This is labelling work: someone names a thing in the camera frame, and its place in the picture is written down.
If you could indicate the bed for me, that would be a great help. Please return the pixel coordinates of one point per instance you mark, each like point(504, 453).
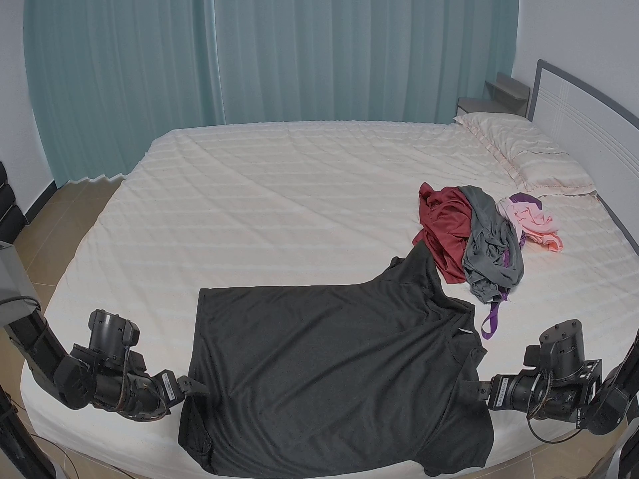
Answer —
point(279, 207)

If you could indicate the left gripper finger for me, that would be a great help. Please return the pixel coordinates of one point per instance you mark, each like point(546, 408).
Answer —
point(192, 387)

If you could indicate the blue-green curtain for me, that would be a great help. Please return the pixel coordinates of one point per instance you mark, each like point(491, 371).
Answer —
point(364, 43)
point(125, 68)

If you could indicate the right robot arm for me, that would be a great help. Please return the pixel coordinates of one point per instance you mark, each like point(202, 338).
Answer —
point(611, 397)

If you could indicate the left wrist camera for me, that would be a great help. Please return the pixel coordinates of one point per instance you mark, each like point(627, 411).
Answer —
point(131, 332)

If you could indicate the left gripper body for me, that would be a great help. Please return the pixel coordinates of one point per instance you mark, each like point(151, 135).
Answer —
point(152, 394)

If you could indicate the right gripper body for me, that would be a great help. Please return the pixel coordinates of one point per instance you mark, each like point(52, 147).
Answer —
point(516, 392)

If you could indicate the black T-shirt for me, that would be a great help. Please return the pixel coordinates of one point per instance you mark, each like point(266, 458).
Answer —
point(324, 367)

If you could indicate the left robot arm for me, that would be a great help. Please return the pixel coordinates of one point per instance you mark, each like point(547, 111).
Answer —
point(47, 362)

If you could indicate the grey bedside table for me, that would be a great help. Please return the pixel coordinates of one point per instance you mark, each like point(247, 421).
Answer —
point(491, 104)

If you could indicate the pink garment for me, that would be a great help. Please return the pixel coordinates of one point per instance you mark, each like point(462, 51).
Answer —
point(531, 222)

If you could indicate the cream pillow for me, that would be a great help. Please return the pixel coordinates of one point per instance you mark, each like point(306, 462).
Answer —
point(529, 147)

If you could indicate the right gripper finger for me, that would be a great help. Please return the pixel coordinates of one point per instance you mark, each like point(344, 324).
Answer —
point(480, 389)

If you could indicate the purple garment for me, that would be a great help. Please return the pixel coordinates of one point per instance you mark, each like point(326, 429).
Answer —
point(491, 320)

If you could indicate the dark red garment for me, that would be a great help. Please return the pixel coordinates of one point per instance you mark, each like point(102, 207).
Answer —
point(447, 227)

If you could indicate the grey garment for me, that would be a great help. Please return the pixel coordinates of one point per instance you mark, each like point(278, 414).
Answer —
point(491, 252)

